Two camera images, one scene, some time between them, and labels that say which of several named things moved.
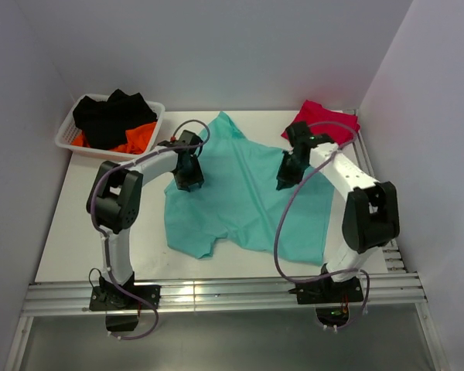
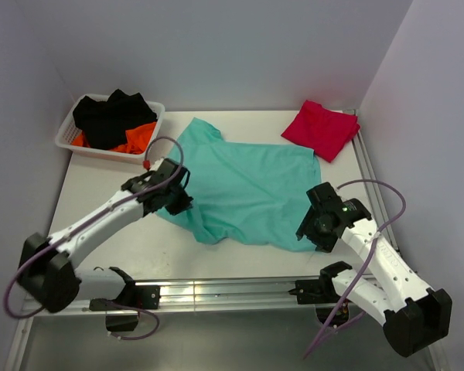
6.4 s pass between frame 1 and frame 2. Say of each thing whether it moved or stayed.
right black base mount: stayed
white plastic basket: stayed
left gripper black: moved
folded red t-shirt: stayed
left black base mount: stayed
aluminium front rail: stayed
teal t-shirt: moved
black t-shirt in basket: stayed
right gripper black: moved
